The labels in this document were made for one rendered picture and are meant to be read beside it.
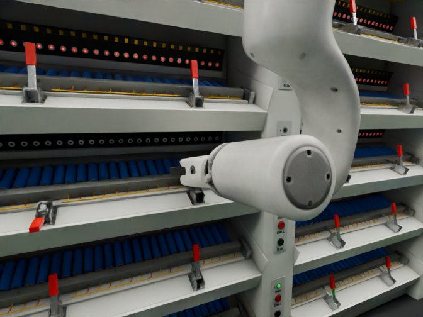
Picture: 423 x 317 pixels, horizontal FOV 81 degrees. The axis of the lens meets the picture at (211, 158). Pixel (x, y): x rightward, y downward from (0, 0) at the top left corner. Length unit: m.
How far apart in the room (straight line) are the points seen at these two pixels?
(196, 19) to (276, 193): 0.39
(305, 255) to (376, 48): 0.59
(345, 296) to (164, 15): 0.92
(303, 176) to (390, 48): 0.69
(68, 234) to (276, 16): 0.44
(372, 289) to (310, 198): 0.84
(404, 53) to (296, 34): 0.71
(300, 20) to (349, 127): 0.13
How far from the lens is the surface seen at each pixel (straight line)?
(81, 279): 0.60
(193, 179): 0.39
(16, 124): 0.48
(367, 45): 0.82
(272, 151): 0.24
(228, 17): 0.55
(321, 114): 0.33
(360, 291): 1.03
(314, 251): 0.78
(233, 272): 0.65
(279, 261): 0.68
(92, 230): 0.49
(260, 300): 0.71
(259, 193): 0.24
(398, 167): 1.00
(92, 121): 0.46
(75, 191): 0.53
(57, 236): 0.50
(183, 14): 0.52
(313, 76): 0.29
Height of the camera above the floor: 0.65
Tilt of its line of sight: 8 degrees down
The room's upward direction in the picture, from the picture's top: straight up
